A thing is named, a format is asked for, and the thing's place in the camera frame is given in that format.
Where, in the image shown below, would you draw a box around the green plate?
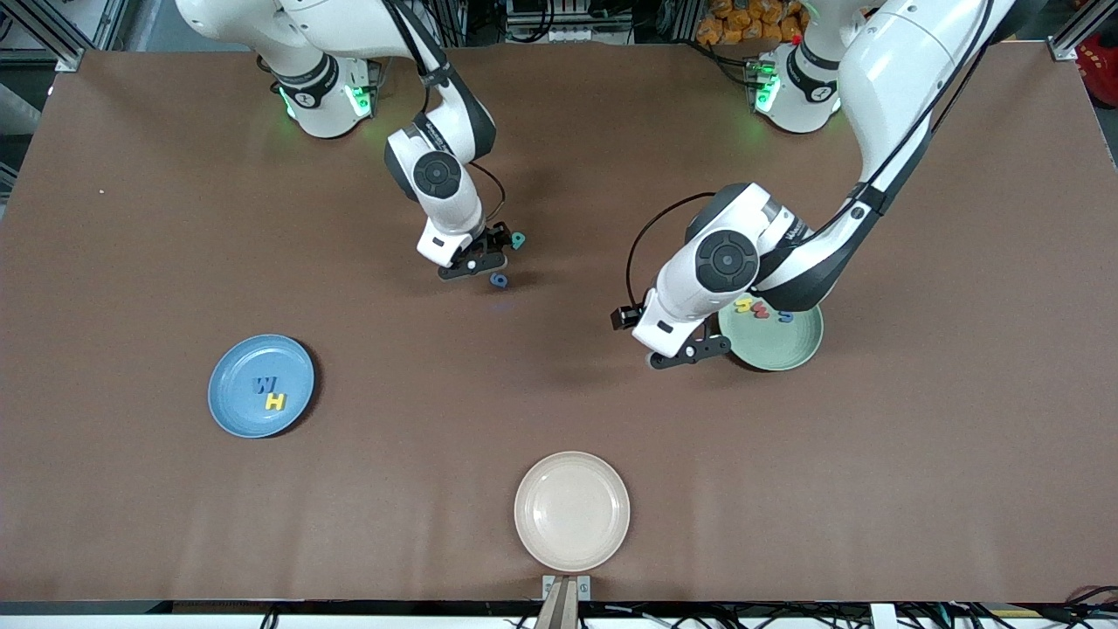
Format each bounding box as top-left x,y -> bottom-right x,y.
718,301 -> 825,372

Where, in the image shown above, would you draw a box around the beige plate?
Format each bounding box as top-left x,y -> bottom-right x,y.
514,451 -> 631,574

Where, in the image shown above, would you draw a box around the blue plate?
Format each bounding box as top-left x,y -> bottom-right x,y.
207,334 -> 315,439

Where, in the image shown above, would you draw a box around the white power strip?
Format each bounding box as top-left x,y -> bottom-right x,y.
336,0 -> 401,31

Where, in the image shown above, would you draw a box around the orange packets pile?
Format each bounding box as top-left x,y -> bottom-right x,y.
696,0 -> 809,46

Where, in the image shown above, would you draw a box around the red object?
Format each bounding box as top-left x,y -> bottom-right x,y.
1076,35 -> 1118,84

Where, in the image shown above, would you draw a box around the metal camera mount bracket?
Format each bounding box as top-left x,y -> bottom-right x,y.
542,574 -> 591,629

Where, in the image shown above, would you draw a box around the aluminium frame profile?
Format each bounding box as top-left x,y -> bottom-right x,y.
17,0 -> 88,73
1048,0 -> 1118,62

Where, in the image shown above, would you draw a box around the black floor cables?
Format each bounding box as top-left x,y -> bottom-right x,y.
900,585 -> 1118,629

